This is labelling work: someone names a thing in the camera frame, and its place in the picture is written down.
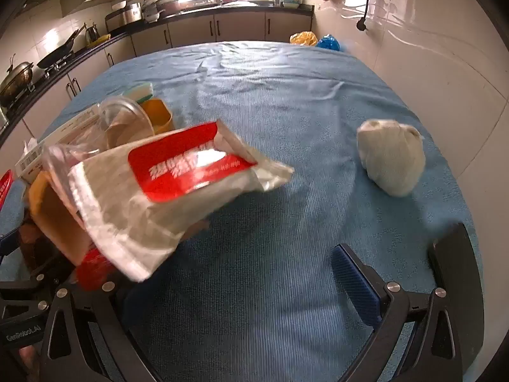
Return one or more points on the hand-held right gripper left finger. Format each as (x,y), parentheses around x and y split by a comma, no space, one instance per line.
(95,300)

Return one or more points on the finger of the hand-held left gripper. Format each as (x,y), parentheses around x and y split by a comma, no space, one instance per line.
(8,244)
(20,298)

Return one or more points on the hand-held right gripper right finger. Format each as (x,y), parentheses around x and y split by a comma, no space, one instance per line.
(354,282)

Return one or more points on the red packet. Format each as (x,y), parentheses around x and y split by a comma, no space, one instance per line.
(93,268)

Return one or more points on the red plastic basket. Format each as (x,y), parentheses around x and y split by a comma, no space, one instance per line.
(4,189)

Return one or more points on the white printed cardboard box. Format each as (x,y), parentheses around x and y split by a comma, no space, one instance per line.
(30,163)

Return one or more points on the white paper bundle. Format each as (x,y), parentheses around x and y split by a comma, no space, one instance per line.
(391,159)

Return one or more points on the red and white plastic bag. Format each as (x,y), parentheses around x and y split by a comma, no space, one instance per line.
(167,191)

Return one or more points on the white box with coloured label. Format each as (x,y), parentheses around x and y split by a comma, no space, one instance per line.
(67,127)

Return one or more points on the clear plastic bowl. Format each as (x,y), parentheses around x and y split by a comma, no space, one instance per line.
(123,123)

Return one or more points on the yellow plastic cup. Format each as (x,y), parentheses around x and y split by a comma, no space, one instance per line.
(159,117)

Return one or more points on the green tissue pack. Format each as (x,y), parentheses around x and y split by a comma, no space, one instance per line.
(139,91)

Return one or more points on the person's left hand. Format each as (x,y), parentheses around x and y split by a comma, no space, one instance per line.
(28,358)

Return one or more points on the steel wok with lid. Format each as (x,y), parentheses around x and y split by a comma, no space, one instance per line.
(16,79)

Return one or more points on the gas stove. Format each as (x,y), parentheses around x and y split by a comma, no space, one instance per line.
(47,72)

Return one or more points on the black frying pan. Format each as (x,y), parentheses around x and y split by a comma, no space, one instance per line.
(55,55)

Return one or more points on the blue tablecloth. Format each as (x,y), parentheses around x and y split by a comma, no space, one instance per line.
(258,107)

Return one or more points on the yellow dish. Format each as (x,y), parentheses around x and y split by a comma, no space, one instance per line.
(99,39)

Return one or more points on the steel kettle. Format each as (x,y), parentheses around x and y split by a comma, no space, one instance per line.
(92,34)

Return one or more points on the blue plastic bag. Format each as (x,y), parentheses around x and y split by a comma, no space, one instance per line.
(328,43)

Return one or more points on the yellow plastic bag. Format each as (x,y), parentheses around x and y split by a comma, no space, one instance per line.
(303,39)

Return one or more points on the silver rice cooker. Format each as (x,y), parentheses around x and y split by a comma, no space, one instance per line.
(131,14)

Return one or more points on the white pot and bowls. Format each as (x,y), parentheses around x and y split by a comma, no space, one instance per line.
(150,12)

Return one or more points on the grey lower kitchen cabinets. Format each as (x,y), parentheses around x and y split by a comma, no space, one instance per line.
(238,28)

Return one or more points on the maroon pot with lid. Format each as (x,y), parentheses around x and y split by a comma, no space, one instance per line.
(169,6)

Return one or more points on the black kitchen countertop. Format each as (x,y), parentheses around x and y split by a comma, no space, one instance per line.
(238,10)

